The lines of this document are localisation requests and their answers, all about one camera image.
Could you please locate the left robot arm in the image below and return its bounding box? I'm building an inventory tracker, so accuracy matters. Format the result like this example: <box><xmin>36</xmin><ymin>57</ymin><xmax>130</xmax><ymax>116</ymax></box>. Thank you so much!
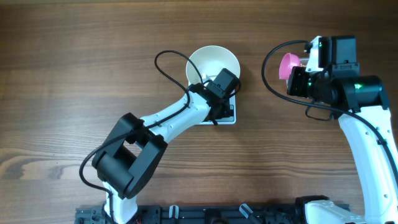
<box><xmin>92</xmin><ymin>68</ymin><xmax>241</xmax><ymax>223</ymax></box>

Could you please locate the left black cable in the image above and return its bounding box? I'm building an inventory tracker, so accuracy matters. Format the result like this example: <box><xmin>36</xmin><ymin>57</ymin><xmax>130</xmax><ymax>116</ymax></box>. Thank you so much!
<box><xmin>78</xmin><ymin>50</ymin><xmax>206</xmax><ymax>224</ymax></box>

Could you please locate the black cable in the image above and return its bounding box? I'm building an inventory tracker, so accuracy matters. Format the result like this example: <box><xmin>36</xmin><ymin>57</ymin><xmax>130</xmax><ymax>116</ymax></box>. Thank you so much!
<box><xmin>78</xmin><ymin>50</ymin><xmax>206</xmax><ymax>224</ymax></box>
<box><xmin>261</xmin><ymin>39</ymin><xmax>398</xmax><ymax>184</ymax></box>

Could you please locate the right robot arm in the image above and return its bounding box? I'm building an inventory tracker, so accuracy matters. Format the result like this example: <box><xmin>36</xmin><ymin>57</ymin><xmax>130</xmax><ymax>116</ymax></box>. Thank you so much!
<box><xmin>279</xmin><ymin>35</ymin><xmax>397</xmax><ymax>223</ymax></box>

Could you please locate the white bowl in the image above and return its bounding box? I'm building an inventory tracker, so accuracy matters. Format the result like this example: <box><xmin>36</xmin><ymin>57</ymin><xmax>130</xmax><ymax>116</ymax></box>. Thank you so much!
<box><xmin>185</xmin><ymin>45</ymin><xmax>241</xmax><ymax>85</ymax></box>

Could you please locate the right black cable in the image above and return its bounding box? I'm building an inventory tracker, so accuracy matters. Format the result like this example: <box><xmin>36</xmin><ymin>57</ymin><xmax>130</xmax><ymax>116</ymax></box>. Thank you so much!
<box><xmin>261</xmin><ymin>39</ymin><xmax>398</xmax><ymax>184</ymax></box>

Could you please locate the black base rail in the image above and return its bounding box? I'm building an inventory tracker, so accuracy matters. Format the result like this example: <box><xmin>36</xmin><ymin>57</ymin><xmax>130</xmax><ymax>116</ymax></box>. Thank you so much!
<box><xmin>74</xmin><ymin>203</ymin><xmax>351</xmax><ymax>224</ymax></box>

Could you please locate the white digital kitchen scale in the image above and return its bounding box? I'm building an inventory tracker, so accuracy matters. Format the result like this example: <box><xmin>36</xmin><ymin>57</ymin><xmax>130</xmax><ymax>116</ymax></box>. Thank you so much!
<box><xmin>200</xmin><ymin>93</ymin><xmax>236</xmax><ymax>125</ymax></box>

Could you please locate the pink measuring scoop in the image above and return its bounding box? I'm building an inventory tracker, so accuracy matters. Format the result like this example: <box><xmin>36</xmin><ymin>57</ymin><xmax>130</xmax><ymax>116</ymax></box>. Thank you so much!
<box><xmin>279</xmin><ymin>53</ymin><xmax>300</xmax><ymax>80</ymax></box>

